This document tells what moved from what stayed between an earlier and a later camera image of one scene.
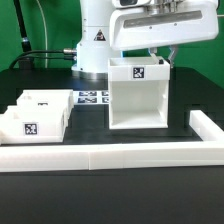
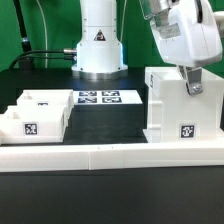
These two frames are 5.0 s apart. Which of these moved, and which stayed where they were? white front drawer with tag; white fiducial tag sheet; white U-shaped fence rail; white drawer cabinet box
Moved: white drawer cabinet box
Stayed: white fiducial tag sheet; white front drawer with tag; white U-shaped fence rail
